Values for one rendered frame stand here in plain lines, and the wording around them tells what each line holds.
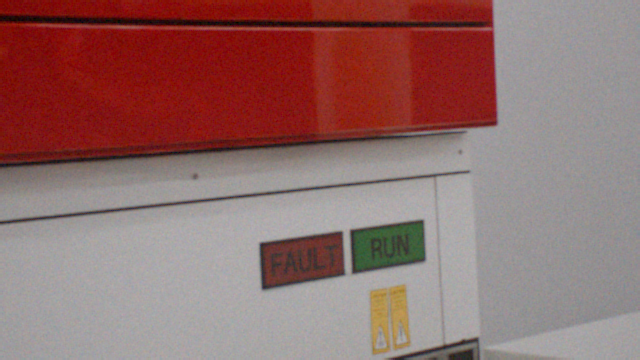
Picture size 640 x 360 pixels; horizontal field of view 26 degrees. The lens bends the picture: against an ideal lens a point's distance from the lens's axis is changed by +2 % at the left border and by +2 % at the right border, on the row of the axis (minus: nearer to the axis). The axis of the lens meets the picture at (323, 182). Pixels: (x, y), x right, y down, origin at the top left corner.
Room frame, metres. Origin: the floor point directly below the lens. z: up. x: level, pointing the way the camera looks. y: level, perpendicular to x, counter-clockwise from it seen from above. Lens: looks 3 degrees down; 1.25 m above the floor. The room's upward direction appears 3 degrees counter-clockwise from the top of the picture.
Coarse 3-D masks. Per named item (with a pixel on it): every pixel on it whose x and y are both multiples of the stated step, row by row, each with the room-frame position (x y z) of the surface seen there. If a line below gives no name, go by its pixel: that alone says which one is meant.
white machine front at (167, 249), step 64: (0, 192) 1.16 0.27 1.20; (64, 192) 1.20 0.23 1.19; (128, 192) 1.25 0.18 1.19; (192, 192) 1.30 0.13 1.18; (256, 192) 1.36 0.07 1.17; (320, 192) 1.42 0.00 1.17; (384, 192) 1.48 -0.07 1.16; (448, 192) 1.56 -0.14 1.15; (0, 256) 1.16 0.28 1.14; (64, 256) 1.20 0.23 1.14; (128, 256) 1.24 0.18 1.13; (192, 256) 1.29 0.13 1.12; (256, 256) 1.35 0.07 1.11; (448, 256) 1.55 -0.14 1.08; (0, 320) 1.15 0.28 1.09; (64, 320) 1.20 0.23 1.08; (128, 320) 1.24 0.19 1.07; (192, 320) 1.29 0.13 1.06; (256, 320) 1.35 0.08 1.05; (320, 320) 1.41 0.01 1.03; (448, 320) 1.55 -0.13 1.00
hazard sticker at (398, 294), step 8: (392, 288) 1.49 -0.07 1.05; (400, 288) 1.49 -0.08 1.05; (392, 296) 1.49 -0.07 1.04; (400, 296) 1.49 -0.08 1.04; (392, 304) 1.48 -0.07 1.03; (400, 304) 1.49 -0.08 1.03; (392, 312) 1.48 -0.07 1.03; (400, 312) 1.49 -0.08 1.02; (392, 320) 1.48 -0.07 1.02; (400, 320) 1.49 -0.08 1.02; (408, 320) 1.50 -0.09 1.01; (392, 328) 1.48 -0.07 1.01; (400, 328) 1.49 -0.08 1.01; (408, 328) 1.50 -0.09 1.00; (400, 336) 1.49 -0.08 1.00; (408, 336) 1.50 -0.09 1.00; (400, 344) 1.49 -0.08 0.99; (408, 344) 1.50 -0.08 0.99
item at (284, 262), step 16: (304, 240) 1.39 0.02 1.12; (320, 240) 1.41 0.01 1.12; (336, 240) 1.43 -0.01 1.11; (272, 256) 1.36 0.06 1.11; (288, 256) 1.38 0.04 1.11; (304, 256) 1.39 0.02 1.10; (320, 256) 1.41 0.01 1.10; (336, 256) 1.42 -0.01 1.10; (272, 272) 1.36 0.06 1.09; (288, 272) 1.38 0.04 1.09; (304, 272) 1.39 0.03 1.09; (320, 272) 1.41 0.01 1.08; (336, 272) 1.42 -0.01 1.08
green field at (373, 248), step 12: (384, 228) 1.48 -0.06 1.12; (396, 228) 1.49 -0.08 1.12; (408, 228) 1.50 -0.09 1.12; (420, 228) 1.52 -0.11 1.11; (360, 240) 1.45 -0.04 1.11; (372, 240) 1.46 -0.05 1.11; (384, 240) 1.48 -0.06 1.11; (396, 240) 1.49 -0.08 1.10; (408, 240) 1.50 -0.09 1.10; (420, 240) 1.52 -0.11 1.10; (360, 252) 1.45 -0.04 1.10; (372, 252) 1.46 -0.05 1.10; (384, 252) 1.48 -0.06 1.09; (396, 252) 1.49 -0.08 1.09; (408, 252) 1.50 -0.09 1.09; (420, 252) 1.52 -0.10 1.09; (360, 264) 1.45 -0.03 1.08; (372, 264) 1.46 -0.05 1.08; (384, 264) 1.47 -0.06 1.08
